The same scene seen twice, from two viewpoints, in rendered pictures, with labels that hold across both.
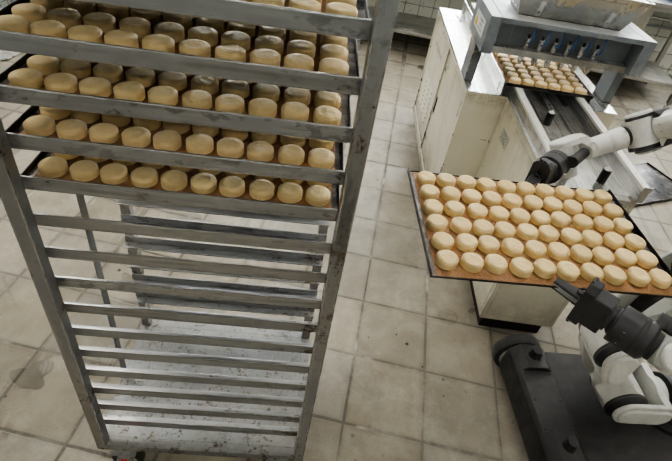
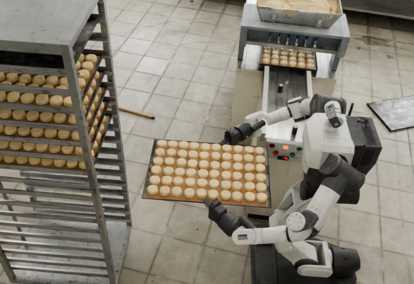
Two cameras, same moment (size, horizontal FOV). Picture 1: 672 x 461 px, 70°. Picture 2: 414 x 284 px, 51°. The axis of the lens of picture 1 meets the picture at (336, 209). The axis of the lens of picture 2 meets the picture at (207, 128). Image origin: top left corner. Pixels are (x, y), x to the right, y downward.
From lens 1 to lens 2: 1.19 m
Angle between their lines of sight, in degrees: 7
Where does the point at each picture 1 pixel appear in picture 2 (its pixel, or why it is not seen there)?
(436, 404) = (207, 265)
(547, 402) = (264, 263)
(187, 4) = (9, 106)
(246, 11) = (30, 107)
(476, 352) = not seen: hidden behind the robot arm
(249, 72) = (37, 125)
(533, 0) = (267, 14)
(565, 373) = not seen: hidden behind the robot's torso
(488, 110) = (252, 79)
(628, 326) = (223, 222)
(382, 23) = (76, 112)
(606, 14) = (315, 20)
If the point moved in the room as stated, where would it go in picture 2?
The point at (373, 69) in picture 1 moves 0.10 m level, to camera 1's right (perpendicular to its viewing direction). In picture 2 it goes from (79, 125) to (104, 129)
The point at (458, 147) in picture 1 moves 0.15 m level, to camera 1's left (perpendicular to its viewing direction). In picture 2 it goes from (239, 101) to (219, 98)
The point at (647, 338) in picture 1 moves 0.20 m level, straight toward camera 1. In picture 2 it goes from (229, 227) to (190, 249)
